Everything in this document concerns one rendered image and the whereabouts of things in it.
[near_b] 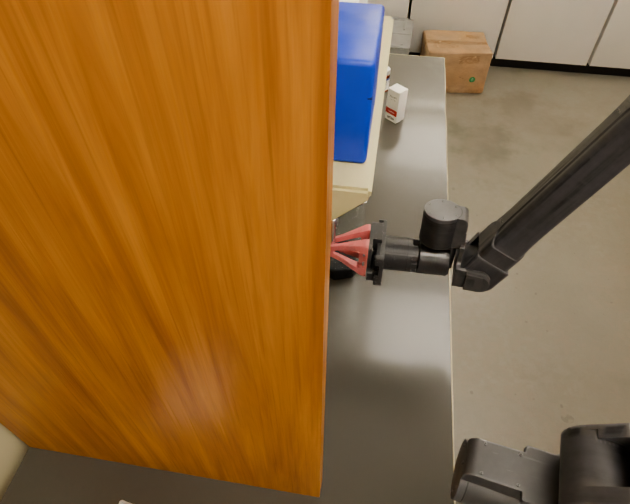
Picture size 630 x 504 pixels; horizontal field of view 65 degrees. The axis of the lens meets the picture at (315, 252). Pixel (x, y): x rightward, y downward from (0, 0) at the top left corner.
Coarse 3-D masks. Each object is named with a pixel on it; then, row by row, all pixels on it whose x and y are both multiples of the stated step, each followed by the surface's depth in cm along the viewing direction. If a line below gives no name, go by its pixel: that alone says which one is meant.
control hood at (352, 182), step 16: (384, 16) 59; (384, 32) 57; (384, 48) 54; (384, 64) 52; (384, 80) 50; (368, 160) 41; (336, 176) 40; (352, 176) 40; (368, 176) 40; (336, 192) 40; (352, 192) 39; (368, 192) 39; (336, 208) 41; (352, 208) 41
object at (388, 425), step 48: (384, 96) 152; (432, 96) 152; (384, 144) 136; (432, 144) 136; (384, 192) 123; (432, 192) 123; (336, 288) 104; (384, 288) 104; (432, 288) 104; (336, 336) 96; (384, 336) 96; (432, 336) 96; (336, 384) 89; (384, 384) 89; (432, 384) 89; (336, 432) 84; (384, 432) 84; (432, 432) 84; (48, 480) 79; (96, 480) 79; (144, 480) 79; (192, 480) 79; (336, 480) 79; (384, 480) 79; (432, 480) 79
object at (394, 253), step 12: (384, 228) 82; (384, 240) 80; (396, 240) 81; (408, 240) 81; (384, 252) 78; (396, 252) 80; (408, 252) 79; (384, 264) 81; (396, 264) 80; (408, 264) 80
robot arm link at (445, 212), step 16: (432, 208) 76; (448, 208) 76; (464, 208) 76; (432, 224) 74; (448, 224) 74; (464, 224) 74; (432, 240) 76; (448, 240) 76; (464, 240) 76; (464, 272) 77; (480, 272) 76; (464, 288) 78; (480, 288) 77
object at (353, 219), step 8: (360, 208) 91; (344, 216) 91; (352, 216) 92; (360, 216) 93; (344, 224) 93; (352, 224) 93; (360, 224) 95; (336, 232) 95; (344, 232) 94; (352, 240) 97; (352, 256) 101; (336, 264) 102; (344, 264) 102
